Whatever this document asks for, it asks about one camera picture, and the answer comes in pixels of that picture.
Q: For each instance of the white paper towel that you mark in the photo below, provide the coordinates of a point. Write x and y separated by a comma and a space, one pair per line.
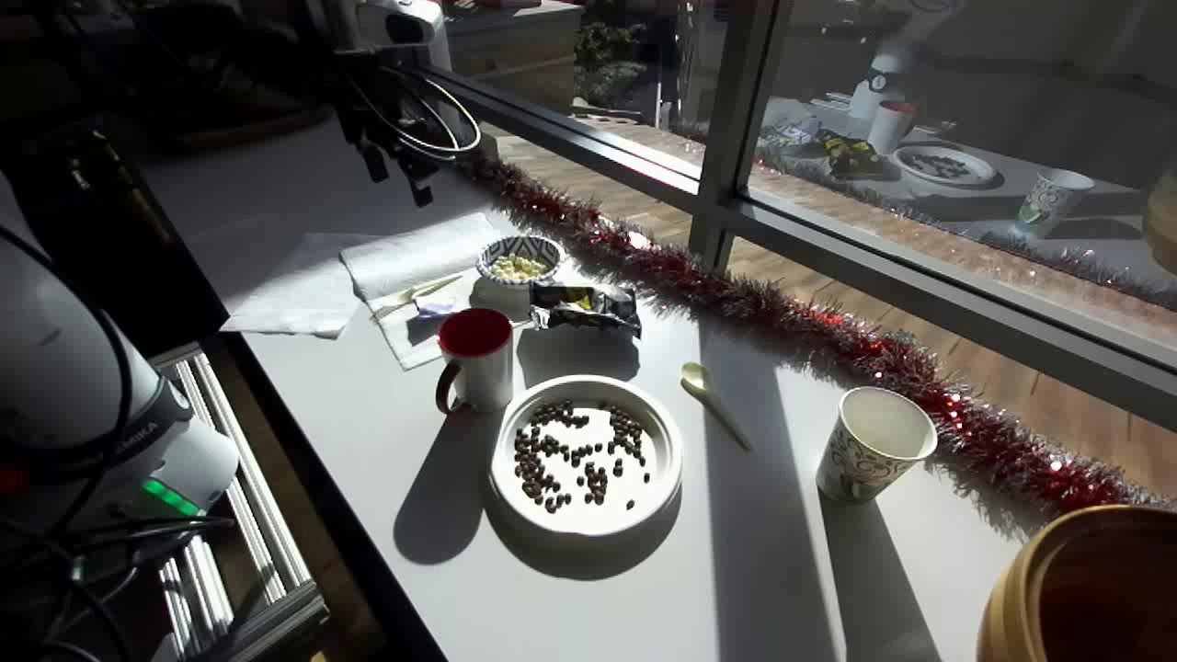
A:
330, 276

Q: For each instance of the black yellow snack bag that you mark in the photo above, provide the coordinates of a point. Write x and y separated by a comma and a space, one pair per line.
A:
586, 307

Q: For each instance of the red silver tinsel garland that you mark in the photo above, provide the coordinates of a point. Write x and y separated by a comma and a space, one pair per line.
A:
975, 442

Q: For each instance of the red white mug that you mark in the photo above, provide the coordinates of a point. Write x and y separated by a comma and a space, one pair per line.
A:
477, 346

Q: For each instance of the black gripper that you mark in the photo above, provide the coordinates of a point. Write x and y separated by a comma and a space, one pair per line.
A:
391, 112

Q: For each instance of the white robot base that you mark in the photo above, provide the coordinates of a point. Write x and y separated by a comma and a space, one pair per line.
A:
87, 422

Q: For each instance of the white plate with beans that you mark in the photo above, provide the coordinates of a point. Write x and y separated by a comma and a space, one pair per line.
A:
586, 458

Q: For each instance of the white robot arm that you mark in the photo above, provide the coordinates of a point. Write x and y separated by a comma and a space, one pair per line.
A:
396, 32

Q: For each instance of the patterned paper cup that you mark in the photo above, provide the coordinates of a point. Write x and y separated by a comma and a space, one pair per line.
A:
875, 442

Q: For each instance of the blue patterned plate with popcorn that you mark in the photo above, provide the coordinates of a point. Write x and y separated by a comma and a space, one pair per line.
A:
520, 260

